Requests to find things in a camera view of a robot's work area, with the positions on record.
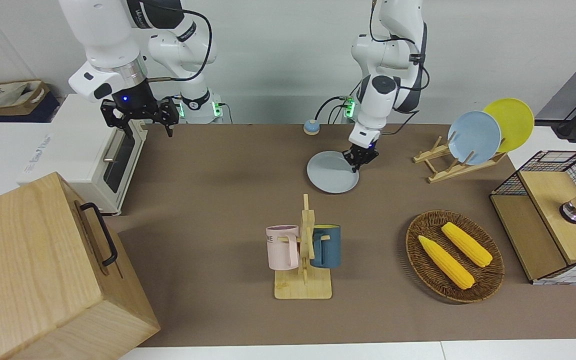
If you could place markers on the yellow plate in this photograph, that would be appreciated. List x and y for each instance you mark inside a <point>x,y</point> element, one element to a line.
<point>515,120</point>

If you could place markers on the brown wicker basket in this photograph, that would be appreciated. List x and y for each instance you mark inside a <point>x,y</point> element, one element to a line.
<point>428,272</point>

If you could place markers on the cardboard box with bag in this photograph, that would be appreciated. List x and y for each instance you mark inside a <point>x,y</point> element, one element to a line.
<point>3,97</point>

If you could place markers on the wooden drawer box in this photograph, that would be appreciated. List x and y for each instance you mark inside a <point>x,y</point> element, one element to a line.
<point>33,280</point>

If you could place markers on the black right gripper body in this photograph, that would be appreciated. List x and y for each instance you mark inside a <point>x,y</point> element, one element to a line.
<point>135,100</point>

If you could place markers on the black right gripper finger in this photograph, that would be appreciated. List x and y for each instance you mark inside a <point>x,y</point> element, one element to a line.
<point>128,129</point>
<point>169,127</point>

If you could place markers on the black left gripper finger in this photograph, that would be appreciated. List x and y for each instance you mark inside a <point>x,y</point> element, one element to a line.
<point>350,161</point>
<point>358,166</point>

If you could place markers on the pink mug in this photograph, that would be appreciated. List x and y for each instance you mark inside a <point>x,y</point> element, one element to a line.
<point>280,250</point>

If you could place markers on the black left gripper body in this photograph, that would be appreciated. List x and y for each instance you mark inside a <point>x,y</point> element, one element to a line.
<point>365,152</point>

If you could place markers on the white toaster oven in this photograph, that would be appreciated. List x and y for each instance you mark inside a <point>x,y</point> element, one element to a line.
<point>78,150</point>

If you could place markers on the yellow corn cob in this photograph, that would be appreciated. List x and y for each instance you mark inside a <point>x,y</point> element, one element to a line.
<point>467,245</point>
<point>445,262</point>

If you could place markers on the wooden mug rack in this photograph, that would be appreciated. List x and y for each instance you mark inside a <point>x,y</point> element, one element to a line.
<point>304,287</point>

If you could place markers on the light blue plate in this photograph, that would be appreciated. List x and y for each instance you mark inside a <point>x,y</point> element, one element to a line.
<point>475,135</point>

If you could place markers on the gray round plate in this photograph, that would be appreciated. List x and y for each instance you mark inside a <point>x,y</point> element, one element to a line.
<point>330,175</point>

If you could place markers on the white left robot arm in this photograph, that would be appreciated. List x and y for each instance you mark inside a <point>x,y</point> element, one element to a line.
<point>393,55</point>

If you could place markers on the wooden plate rack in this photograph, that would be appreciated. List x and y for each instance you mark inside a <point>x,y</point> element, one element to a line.
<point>448,172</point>

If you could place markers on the blue orange round button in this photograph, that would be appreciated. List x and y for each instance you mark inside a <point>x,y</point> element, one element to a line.
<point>311,127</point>

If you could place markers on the brown table mat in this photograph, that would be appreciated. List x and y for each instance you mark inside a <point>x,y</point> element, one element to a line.
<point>218,200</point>

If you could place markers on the dark blue mug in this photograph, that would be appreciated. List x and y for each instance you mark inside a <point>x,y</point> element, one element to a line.
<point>329,247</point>

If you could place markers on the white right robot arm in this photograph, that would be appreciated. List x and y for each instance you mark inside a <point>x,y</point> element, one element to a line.
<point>103,35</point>

